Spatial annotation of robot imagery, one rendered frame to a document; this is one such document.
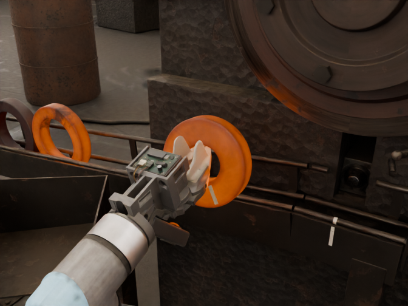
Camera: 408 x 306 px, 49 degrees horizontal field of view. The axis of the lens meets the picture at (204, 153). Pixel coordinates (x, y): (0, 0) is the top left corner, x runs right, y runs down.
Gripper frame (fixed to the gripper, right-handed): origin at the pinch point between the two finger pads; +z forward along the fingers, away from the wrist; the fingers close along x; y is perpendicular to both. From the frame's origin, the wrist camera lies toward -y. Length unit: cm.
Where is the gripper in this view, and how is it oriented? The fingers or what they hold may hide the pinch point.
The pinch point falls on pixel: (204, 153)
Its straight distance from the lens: 73.7
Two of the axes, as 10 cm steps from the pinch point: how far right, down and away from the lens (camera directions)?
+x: -8.6, -2.1, 4.7
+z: 5.0, -6.0, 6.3
